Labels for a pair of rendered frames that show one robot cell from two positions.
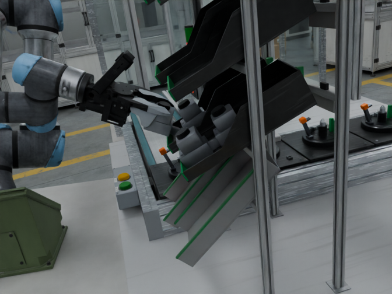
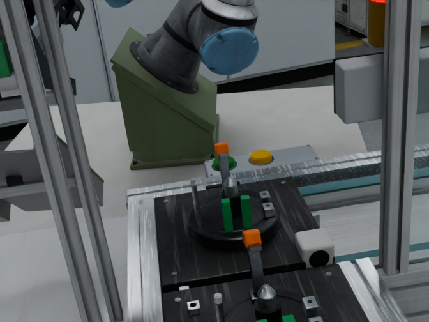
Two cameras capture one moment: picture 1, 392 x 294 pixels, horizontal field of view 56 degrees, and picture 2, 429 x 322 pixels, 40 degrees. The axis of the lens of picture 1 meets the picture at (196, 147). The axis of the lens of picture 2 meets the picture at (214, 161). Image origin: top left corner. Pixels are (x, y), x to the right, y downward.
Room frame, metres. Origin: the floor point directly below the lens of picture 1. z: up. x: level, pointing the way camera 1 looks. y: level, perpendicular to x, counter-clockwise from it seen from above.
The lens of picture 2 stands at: (1.20, -0.73, 1.47)
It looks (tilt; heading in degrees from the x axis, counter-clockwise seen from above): 27 degrees down; 97
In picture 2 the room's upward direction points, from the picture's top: 7 degrees counter-clockwise
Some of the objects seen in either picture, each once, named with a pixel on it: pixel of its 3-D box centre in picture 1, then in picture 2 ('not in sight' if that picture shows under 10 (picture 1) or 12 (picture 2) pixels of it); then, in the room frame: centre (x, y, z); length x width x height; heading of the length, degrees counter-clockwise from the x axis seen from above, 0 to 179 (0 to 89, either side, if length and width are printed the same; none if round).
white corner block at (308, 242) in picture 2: not in sight; (314, 250); (1.24, -0.04, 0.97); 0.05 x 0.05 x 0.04; 12
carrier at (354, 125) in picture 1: (382, 115); not in sight; (1.27, -0.70, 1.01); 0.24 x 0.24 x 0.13; 12
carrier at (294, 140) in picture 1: (322, 129); not in sight; (1.22, -0.46, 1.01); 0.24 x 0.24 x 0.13; 12
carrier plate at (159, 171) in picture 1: (189, 174); (235, 229); (1.12, 0.03, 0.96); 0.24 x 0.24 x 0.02; 12
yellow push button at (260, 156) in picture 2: (123, 177); (261, 158); (1.16, 0.26, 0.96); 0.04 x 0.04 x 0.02
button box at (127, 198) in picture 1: (125, 185); (262, 173); (1.16, 0.26, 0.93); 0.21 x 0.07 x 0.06; 12
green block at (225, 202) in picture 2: not in sight; (226, 214); (1.12, -0.01, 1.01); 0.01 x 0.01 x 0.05; 12
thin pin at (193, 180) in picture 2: not in sight; (196, 204); (1.07, -0.01, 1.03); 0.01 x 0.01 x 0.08
